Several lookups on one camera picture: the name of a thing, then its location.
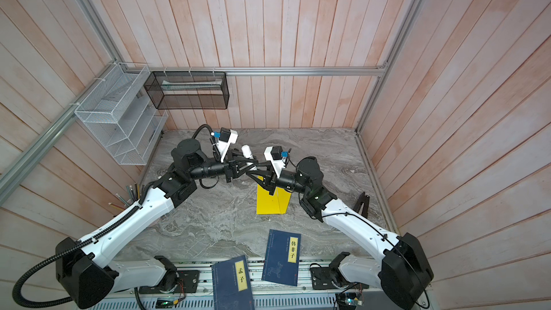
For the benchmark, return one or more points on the aluminium frame rail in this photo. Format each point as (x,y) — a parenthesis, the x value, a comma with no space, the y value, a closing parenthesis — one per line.
(279,71)

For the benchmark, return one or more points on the pen holder with pencils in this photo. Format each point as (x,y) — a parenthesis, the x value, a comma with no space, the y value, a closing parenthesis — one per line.
(132,195)

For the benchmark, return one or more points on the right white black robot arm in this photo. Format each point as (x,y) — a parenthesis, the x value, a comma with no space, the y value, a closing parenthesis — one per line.
(397,265)

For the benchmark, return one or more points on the black mesh basket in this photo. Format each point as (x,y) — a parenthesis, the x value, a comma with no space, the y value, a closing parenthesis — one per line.
(184,90)

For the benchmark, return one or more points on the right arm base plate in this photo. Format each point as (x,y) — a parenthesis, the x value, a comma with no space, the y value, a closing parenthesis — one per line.
(328,277)

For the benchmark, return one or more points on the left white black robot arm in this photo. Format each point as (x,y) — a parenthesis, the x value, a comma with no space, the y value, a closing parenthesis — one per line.
(83,266)

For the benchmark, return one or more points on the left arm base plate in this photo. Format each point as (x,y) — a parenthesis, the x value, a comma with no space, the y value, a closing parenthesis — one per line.
(183,282)

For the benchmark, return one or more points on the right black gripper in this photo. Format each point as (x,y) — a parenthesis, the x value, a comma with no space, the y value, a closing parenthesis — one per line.
(271,178)

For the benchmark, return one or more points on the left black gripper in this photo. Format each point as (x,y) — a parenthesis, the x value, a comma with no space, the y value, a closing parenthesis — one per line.
(232,168)

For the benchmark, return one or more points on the blue book on table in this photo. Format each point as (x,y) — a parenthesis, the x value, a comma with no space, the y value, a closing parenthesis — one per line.
(282,258)

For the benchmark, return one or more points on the blue book on rail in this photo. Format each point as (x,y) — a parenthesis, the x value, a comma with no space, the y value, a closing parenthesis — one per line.
(232,284)

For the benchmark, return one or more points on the white wire mesh shelf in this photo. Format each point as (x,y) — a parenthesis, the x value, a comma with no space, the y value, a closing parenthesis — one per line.
(121,116)

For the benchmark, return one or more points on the yellow envelope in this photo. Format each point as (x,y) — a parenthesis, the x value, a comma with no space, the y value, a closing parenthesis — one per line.
(276,204)

